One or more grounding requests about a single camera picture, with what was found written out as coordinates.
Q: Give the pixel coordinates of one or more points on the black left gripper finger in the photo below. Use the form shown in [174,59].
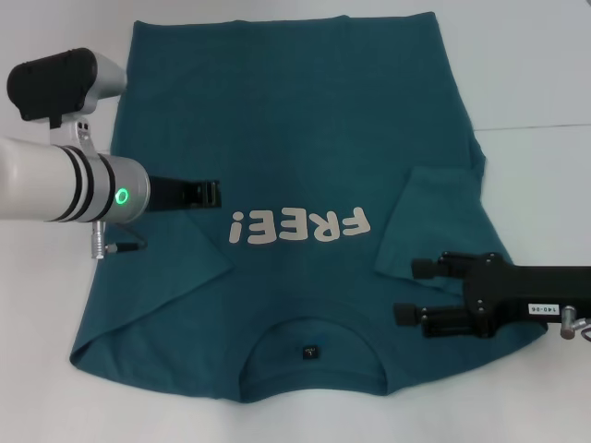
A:
[205,195]

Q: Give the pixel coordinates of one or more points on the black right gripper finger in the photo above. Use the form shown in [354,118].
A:
[425,270]
[445,323]

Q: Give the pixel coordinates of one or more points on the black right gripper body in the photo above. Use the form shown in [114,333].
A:
[522,290]

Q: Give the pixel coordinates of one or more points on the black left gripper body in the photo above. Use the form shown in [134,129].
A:
[168,194]

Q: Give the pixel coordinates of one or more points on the teal blue FREE! t-shirt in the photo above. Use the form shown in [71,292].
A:
[295,115]

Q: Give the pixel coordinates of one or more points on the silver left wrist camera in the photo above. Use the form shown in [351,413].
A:
[82,134]

